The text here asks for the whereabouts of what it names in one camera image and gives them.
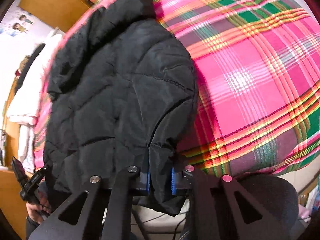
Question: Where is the wooden wardrobe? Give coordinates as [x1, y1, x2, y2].
[19, 0, 93, 32]

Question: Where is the person's left hand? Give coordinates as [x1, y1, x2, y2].
[26, 191, 52, 224]

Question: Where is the black puffer jacket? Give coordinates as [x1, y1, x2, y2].
[43, 0, 198, 216]

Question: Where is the pink plaid bed sheet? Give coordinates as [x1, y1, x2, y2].
[32, 0, 320, 178]

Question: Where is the black pillow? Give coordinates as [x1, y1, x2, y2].
[15, 43, 45, 93]

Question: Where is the cartoon couple wall sticker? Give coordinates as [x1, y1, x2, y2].
[8, 14, 35, 37]

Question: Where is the black cable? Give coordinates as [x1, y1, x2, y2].
[130, 204, 190, 240]

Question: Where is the wooden headboard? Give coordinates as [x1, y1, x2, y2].
[1, 77, 20, 167]

